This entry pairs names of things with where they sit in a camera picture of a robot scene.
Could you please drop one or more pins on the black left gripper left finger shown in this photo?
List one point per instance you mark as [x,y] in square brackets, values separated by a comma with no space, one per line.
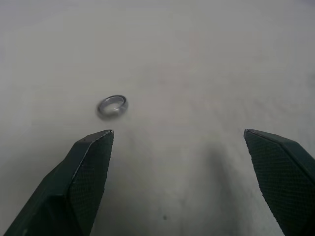
[61,186]

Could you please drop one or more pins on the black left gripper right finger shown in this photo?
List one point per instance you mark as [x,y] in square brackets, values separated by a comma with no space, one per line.
[285,177]

